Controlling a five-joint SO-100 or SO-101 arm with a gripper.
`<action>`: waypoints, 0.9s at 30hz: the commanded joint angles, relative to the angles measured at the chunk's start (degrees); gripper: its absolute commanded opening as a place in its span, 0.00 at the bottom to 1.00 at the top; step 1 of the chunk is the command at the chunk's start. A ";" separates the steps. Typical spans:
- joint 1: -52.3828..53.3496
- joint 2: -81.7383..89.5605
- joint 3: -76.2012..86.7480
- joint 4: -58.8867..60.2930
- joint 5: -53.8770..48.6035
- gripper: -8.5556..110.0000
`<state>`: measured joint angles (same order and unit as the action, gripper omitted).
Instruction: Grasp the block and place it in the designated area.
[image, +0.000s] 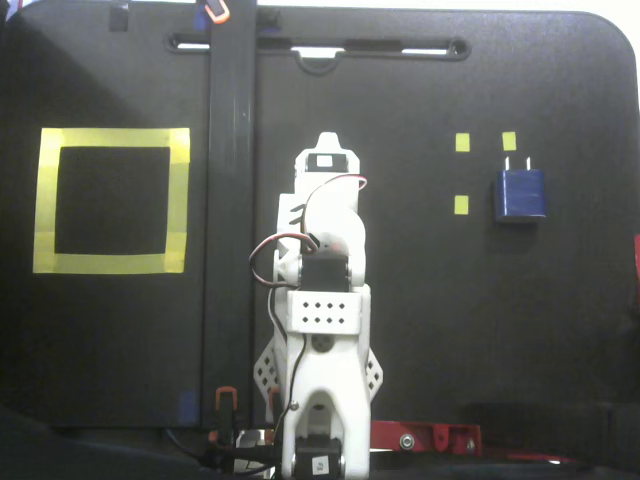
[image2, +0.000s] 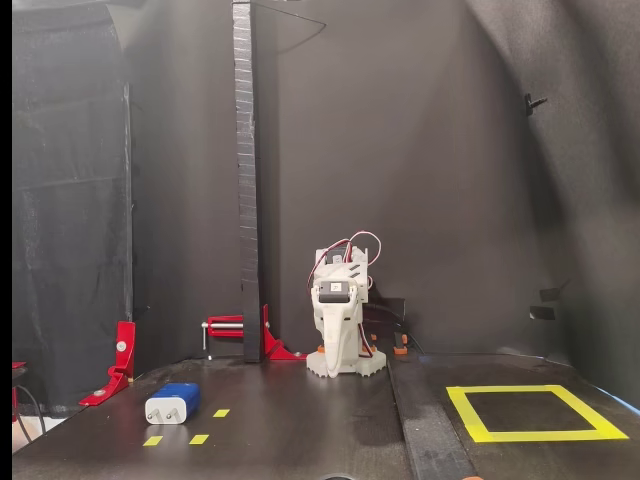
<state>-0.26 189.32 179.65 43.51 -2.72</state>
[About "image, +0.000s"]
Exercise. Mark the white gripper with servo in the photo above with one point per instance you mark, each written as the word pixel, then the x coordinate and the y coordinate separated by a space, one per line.
pixel 327 161

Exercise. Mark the blue and white power adapter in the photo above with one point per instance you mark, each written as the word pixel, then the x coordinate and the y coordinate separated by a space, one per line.
pixel 520 197

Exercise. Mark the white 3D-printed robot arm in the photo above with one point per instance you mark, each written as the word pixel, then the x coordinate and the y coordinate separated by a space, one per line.
pixel 325 400

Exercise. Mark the long black table strip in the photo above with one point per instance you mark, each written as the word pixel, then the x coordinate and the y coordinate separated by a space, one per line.
pixel 232 150

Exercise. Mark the orange and black clamp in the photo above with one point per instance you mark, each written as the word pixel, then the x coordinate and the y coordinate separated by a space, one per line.
pixel 226 405
pixel 217 11
pixel 274 396

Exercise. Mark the blue tape piece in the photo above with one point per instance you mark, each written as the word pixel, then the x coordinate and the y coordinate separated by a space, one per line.
pixel 200 17
pixel 187 407

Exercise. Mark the yellow tape square outline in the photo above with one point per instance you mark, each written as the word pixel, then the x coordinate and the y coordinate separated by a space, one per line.
pixel 100 263

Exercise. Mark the red triangular corner bracket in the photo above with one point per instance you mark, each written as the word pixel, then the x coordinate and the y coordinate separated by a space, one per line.
pixel 395 437

